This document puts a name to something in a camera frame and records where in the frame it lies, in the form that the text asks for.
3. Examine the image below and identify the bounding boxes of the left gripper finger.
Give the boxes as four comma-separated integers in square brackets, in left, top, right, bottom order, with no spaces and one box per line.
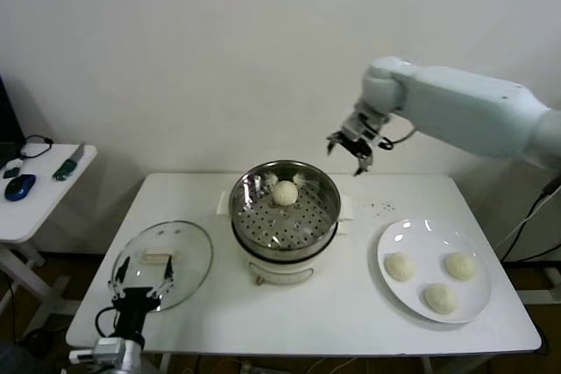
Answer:
[108,255,131,303]
[148,258,176,303]

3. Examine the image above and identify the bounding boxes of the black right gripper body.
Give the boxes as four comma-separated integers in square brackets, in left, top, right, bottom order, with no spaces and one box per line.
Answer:
[336,131,377,159]

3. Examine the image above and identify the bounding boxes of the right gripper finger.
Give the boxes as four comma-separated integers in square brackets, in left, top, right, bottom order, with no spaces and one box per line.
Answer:
[325,131,348,156]
[352,151,375,178]

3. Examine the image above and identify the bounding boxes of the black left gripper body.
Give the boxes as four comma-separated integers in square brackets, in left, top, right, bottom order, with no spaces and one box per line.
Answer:
[111,286,161,340]

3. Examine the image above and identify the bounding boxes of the round glass lid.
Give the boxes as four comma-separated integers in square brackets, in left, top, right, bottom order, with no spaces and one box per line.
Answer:
[111,220,215,312]

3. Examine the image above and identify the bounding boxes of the white steamed baozi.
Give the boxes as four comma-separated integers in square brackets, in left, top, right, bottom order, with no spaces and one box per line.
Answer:
[270,180,300,208]
[443,251,479,281]
[423,282,460,315]
[384,251,416,282]

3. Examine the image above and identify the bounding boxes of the blue computer mouse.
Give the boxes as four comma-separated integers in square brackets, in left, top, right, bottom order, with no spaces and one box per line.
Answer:
[4,174,38,202]

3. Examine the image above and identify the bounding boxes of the stainless steel steamer basket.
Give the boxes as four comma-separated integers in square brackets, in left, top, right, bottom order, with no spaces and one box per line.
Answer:
[217,160,354,261]

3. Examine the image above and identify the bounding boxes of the scattered dark crumbs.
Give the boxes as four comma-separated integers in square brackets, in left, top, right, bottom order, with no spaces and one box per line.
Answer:
[358,198,395,218]

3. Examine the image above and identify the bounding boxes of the white round plate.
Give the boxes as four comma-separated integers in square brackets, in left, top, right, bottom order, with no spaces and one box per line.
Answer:
[376,218,493,325]

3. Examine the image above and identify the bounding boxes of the white side table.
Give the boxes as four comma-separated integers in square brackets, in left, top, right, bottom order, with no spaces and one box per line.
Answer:
[0,143,99,335]

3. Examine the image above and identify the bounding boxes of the black laptop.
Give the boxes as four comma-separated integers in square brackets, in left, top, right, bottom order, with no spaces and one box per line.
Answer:
[0,74,27,169]

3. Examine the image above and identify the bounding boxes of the right wrist camera unit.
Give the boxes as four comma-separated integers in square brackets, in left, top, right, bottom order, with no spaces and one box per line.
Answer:
[344,102,394,143]

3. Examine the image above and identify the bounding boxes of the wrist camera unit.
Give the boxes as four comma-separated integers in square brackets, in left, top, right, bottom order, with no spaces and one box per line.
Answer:
[344,102,394,143]
[67,337,132,366]

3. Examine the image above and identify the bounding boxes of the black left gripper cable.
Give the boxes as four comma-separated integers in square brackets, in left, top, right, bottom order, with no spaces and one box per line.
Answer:
[96,307,122,341]

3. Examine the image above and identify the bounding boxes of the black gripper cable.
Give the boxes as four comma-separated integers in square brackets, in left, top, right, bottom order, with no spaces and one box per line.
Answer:
[376,126,417,152]
[96,307,122,341]

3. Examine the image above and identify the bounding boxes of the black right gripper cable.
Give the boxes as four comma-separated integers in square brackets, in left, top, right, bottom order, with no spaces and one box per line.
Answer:
[376,126,417,152]

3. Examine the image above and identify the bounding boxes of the left wrist camera unit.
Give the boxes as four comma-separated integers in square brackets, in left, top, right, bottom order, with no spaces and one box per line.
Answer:
[67,337,132,366]

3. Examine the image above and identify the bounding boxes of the green handled knife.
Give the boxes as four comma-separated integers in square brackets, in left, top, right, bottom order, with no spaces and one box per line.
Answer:
[52,141,88,183]

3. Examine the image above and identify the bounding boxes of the black looped desk cable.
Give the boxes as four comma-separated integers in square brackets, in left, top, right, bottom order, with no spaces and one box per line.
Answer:
[19,134,55,160]

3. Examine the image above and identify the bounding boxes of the white wall cable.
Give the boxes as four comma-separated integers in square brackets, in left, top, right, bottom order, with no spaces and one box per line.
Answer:
[494,202,543,252]

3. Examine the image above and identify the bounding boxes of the black wall cable with plug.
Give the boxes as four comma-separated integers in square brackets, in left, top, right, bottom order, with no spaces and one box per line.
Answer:
[501,176,561,264]

